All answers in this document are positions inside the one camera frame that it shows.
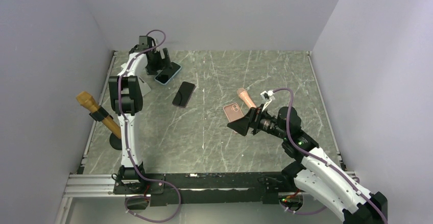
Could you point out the white wedge stand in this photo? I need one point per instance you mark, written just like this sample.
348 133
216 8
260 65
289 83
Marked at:
144 87

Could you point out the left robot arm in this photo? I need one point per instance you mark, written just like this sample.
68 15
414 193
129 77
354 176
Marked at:
126 91

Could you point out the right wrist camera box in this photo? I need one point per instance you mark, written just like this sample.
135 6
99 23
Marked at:
268 97

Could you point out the purple black phone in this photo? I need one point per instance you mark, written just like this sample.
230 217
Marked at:
183 94

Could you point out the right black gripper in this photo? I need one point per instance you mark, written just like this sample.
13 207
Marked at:
241 126

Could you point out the pink phone case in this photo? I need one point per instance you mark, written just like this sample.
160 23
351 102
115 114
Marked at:
233 112

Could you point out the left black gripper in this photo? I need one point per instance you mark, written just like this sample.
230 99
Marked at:
164 64

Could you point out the yellow microphone on stand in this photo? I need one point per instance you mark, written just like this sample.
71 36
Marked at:
99 114

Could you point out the pink microphone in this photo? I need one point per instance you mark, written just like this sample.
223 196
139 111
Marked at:
244 96

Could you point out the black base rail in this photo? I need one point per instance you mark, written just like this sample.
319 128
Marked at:
208 188

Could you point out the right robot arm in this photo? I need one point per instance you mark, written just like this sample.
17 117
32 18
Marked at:
312 170

